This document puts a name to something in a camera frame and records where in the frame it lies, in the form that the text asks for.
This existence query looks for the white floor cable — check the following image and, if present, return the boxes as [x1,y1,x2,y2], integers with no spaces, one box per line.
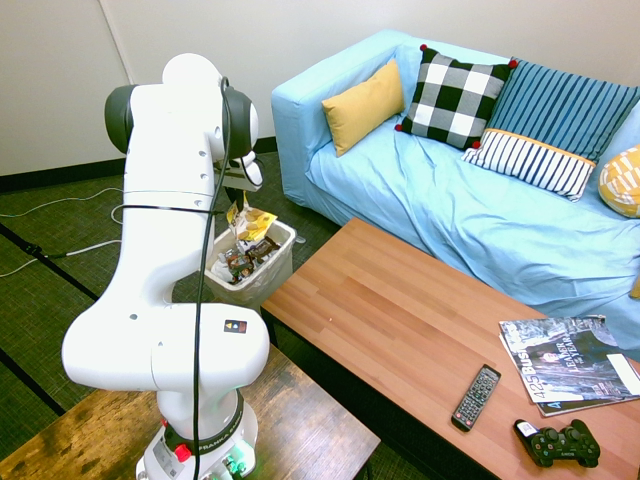
[0,238,123,279]
[0,187,124,219]

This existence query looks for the reddish wooden coffee table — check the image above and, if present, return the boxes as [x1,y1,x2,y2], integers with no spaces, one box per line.
[260,216,640,480]

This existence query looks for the black TV remote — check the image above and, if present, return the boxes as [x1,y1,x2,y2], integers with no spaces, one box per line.
[451,364,502,433]

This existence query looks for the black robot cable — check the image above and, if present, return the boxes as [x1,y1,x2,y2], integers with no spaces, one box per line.
[192,75,236,480]

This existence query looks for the crumpled white tissue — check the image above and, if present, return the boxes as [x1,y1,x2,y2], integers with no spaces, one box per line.
[210,259,236,284]

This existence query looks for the white navy striped pillow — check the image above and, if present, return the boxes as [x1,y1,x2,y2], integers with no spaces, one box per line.
[460,127,598,203]

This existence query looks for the dark cover business magazine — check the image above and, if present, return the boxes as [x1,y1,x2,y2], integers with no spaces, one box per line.
[498,314,640,404]

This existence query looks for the orange black snack wrapper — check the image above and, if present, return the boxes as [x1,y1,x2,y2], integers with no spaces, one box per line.
[224,252,257,284]

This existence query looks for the black game controller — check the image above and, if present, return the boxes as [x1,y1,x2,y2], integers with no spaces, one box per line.
[529,418,601,469]

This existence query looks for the plain mustard yellow pillow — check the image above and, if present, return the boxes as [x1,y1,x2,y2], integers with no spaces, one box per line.
[321,58,406,158]

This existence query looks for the rustic dark wood table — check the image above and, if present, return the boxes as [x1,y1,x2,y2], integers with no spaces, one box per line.
[0,344,381,480]

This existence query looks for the blue striped pillow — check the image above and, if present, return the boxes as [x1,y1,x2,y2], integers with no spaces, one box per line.
[487,58,640,164]

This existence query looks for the white plastic trash bin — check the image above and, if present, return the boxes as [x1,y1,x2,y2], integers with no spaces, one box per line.
[203,219,299,310]

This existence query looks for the brown candy wrapper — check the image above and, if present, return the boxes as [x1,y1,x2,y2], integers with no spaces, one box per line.
[245,235,281,265]

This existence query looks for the black white checkered pillow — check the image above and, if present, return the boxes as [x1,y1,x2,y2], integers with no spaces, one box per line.
[394,43,519,151]

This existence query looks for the yellow white patterned bolster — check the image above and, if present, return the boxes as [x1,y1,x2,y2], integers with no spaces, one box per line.
[597,144,640,219]

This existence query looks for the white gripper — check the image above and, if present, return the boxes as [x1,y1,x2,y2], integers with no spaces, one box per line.
[214,167,252,211]

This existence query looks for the light blue sofa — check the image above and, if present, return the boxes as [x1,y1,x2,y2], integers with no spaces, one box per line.
[271,28,640,361]

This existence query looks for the yellow chip bag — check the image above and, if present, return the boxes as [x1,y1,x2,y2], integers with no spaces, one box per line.
[225,201,279,242]

